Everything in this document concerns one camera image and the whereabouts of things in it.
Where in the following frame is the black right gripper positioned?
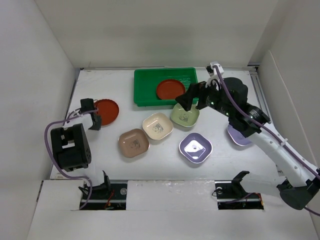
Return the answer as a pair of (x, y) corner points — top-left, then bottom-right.
(176, 75), (234, 118)

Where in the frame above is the green square panda plate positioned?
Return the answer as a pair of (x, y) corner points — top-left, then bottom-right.
(170, 103), (200, 128)

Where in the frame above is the red round scalloped plate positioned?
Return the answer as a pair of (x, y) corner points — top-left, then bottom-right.
(94, 99), (120, 127)

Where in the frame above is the brown square panda plate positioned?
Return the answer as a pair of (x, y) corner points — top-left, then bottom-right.
(118, 128), (150, 158)

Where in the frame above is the cream square panda plate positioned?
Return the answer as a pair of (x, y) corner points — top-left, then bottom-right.
(142, 112), (174, 141)

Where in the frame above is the purple square plate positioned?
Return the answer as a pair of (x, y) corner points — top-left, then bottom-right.
(178, 132), (213, 164)
(227, 124), (252, 147)

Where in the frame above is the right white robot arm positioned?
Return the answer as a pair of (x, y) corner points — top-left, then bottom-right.
(175, 77), (320, 210)

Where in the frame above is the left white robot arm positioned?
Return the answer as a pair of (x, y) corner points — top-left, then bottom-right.
(44, 98), (102, 191)

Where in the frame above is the right aluminium rail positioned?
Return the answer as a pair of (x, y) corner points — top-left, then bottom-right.
(247, 65), (273, 123)

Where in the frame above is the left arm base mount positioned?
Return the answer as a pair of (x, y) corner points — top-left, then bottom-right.
(82, 180), (128, 211)

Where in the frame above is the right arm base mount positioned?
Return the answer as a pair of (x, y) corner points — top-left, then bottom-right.
(211, 180), (264, 210)

